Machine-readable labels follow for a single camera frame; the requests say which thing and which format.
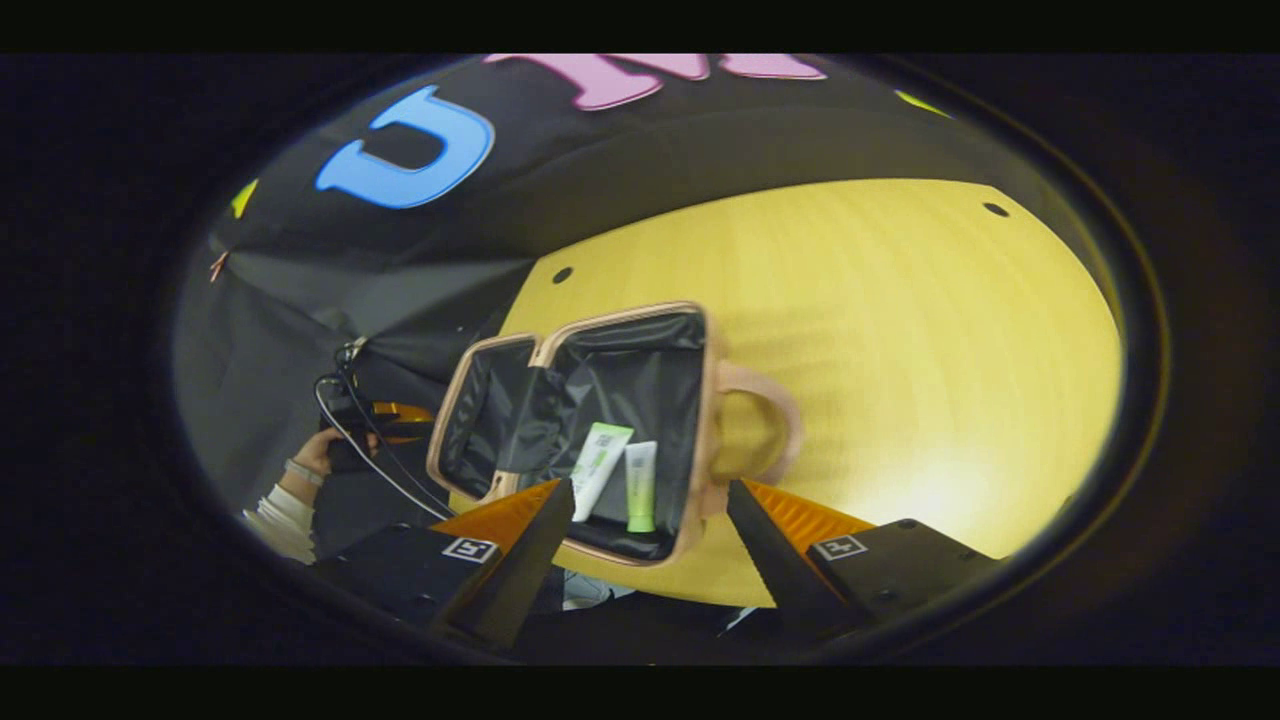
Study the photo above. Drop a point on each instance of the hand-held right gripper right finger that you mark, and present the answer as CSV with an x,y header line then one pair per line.
x,y
775,560

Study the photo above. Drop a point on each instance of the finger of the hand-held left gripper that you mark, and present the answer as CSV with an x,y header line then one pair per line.
x,y
405,411
410,434

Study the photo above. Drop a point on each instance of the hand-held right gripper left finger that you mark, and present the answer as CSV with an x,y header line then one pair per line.
x,y
525,560

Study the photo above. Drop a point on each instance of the white green-striped cream tube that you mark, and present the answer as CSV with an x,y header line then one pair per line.
x,y
603,460

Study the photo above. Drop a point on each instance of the pink suitcase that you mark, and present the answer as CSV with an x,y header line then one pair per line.
x,y
640,380

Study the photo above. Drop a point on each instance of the small red clip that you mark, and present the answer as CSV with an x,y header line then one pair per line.
x,y
218,266

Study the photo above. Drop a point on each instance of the black backdrop cloth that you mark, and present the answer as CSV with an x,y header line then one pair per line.
x,y
600,150

